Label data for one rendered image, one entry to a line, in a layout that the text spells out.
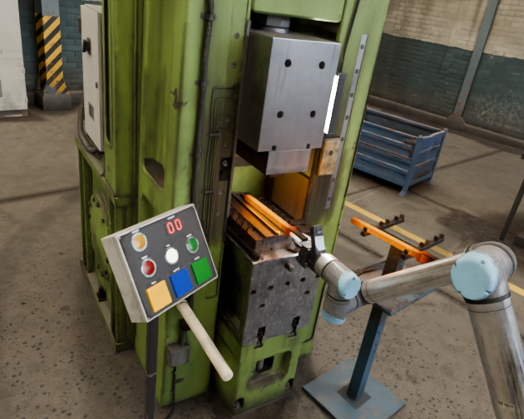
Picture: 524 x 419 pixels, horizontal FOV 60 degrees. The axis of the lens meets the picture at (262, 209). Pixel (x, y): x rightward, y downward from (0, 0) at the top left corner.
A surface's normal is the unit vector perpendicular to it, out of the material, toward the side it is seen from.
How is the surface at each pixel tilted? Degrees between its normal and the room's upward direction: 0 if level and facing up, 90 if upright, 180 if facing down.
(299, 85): 90
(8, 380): 0
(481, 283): 84
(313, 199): 90
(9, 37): 90
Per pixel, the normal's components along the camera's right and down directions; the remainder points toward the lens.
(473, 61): -0.74, 0.20
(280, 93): 0.51, 0.43
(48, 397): 0.13, -0.89
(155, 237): 0.78, -0.15
